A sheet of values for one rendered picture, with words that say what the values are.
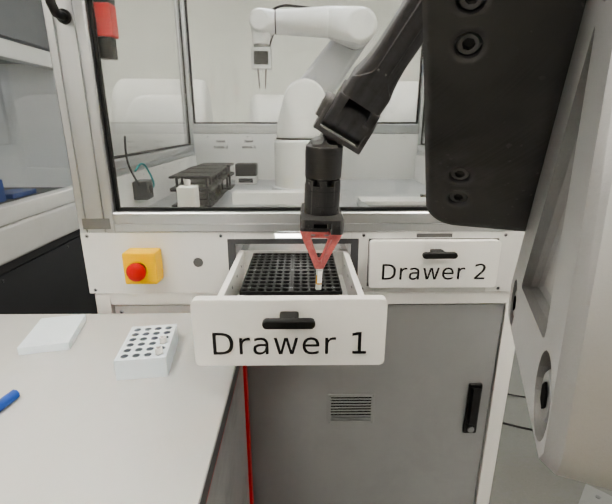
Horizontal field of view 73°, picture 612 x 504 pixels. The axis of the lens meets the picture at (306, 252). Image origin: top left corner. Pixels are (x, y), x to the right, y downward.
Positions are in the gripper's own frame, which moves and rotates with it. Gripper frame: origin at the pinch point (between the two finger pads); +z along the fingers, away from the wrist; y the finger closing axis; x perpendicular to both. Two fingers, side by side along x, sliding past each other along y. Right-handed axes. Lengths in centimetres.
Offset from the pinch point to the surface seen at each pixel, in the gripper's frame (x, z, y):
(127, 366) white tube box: -31.7, 16.6, 7.2
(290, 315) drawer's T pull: -4.5, 2.8, 12.9
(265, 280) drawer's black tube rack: -9.4, 5.3, -3.7
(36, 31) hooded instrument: -86, -42, -79
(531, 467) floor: 82, 96, -44
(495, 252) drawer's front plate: 40.1, 4.8, -19.9
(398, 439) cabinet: 24, 59, -19
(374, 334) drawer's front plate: 8.2, 6.6, 11.5
